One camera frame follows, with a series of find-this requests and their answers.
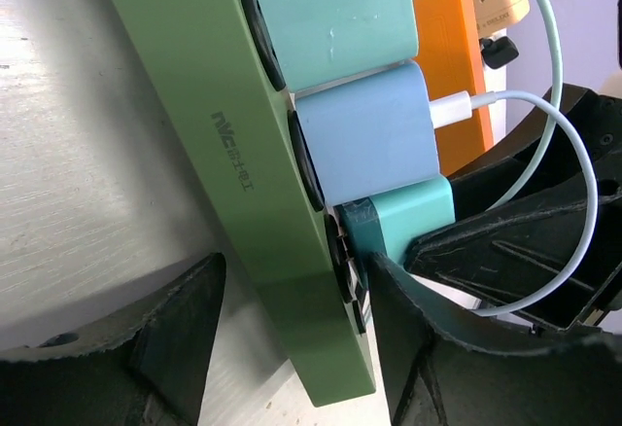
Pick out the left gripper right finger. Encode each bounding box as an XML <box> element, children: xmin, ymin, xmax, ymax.
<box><xmin>367</xmin><ymin>254</ymin><xmax>621</xmax><ymax>425</ymax></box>

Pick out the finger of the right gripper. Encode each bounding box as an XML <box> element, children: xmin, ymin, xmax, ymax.
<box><xmin>404</xmin><ymin>85</ymin><xmax>621</xmax><ymax>331</ymax></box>

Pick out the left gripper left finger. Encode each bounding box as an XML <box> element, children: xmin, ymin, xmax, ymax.
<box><xmin>1</xmin><ymin>253</ymin><xmax>226</xmax><ymax>425</ymax></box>

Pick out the teal plug adapter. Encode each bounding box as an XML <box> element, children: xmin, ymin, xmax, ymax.
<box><xmin>337</xmin><ymin>176</ymin><xmax>455</xmax><ymax>267</ymax></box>
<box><xmin>252</xmin><ymin>0</ymin><xmax>419</xmax><ymax>92</ymax></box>

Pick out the orange power strip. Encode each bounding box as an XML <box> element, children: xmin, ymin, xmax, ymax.
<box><xmin>413</xmin><ymin>0</ymin><xmax>494</xmax><ymax>176</ymax></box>

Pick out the green power strip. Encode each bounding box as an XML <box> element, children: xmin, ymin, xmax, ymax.
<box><xmin>112</xmin><ymin>0</ymin><xmax>376</xmax><ymax>407</ymax></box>

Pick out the light blue plug adapter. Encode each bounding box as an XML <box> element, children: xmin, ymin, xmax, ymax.
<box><xmin>295</xmin><ymin>61</ymin><xmax>440</xmax><ymax>206</ymax></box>

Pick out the thin light blue cable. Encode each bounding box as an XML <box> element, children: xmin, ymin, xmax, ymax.
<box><xmin>407</xmin><ymin>0</ymin><xmax>599</xmax><ymax>320</ymax></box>

